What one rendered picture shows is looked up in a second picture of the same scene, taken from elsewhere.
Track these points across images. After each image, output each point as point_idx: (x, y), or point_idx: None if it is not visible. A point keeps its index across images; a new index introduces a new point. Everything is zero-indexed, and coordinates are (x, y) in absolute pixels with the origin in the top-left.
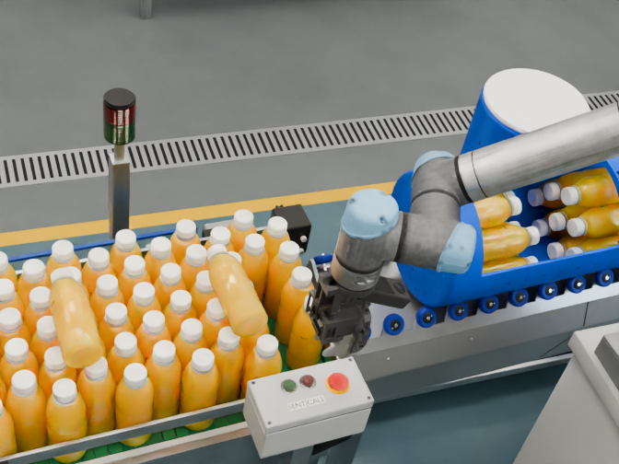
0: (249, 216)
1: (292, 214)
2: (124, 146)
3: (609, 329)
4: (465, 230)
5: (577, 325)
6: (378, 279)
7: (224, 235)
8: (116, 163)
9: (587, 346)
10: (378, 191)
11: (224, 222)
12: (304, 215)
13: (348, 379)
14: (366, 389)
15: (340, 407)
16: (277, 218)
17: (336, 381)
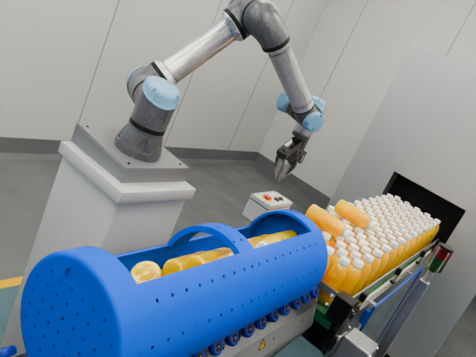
0: (357, 261)
1: (348, 298)
2: (427, 274)
3: (180, 188)
4: None
5: None
6: (294, 128)
7: (355, 252)
8: (421, 278)
9: (187, 183)
10: (321, 100)
11: (372, 347)
12: (343, 298)
13: (264, 199)
14: (256, 196)
15: (260, 193)
16: (348, 261)
17: (268, 195)
